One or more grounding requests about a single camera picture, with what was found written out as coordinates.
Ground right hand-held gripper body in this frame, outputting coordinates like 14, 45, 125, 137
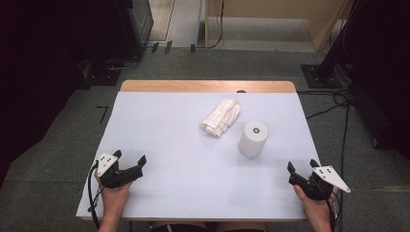
299, 165, 352, 201

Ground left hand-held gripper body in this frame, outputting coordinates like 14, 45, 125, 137
97, 153, 133, 189

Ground white knitted cloth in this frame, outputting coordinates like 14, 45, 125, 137
200, 98, 242, 138

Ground person's right hand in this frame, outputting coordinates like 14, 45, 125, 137
293, 184, 339, 226

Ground person's left hand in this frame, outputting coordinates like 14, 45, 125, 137
94, 168, 133, 223

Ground white table mat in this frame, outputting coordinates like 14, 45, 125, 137
75, 91, 338, 220

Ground black equipment cart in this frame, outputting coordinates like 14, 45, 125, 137
349, 81, 393, 150

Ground black metal stand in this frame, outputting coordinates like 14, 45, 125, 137
301, 0, 366, 90

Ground wooden table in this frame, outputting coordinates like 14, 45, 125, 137
80, 79, 337, 224

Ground black cabinet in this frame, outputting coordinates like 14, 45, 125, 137
115, 0, 155, 60

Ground light wooden furniture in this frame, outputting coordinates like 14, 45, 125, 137
204, 0, 353, 52

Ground left hand-held gripper cable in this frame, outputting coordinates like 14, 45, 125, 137
87, 160, 106, 231

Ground hand-held gripper cable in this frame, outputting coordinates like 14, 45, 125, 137
87, 160, 106, 231
323, 189, 343, 232

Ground right hand-held gripper cable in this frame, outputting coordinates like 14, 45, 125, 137
323, 189, 343, 232

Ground long black floor cable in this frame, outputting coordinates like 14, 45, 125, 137
337, 102, 351, 232

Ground tangled black floor cables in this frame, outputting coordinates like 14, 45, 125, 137
297, 88, 354, 121

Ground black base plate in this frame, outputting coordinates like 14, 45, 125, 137
81, 60, 123, 87

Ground grey floor cable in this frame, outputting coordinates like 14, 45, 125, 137
106, 55, 143, 72

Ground black hanging cable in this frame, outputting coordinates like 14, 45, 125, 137
190, 0, 225, 54

